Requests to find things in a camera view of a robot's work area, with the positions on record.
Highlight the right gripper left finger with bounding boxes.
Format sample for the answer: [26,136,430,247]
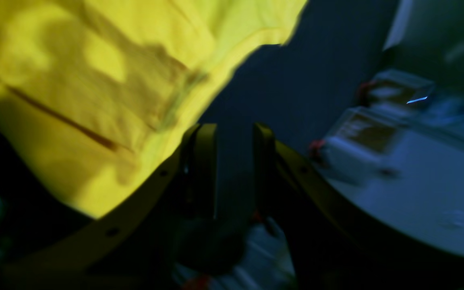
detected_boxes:
[0,124,217,290]

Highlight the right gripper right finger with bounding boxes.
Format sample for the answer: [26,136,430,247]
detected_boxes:
[254,123,464,290]

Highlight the yellow t-shirt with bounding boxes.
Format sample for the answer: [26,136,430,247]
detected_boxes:
[0,0,307,218]

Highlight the black table cloth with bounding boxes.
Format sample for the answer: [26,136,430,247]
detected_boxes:
[0,0,402,242]

